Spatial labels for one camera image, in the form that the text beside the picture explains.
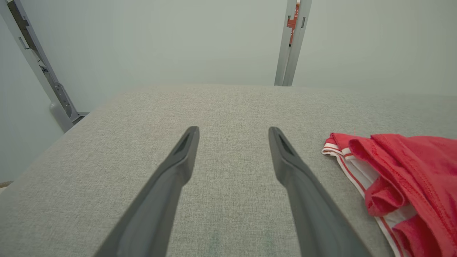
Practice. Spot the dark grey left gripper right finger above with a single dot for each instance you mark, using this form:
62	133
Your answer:
314	214

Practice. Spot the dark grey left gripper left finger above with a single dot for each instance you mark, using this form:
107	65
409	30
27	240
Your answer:
157	200

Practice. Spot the red jersey white sleeves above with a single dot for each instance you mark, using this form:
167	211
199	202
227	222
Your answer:
421	167

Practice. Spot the grey metal partition post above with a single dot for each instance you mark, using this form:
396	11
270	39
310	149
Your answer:
282	53

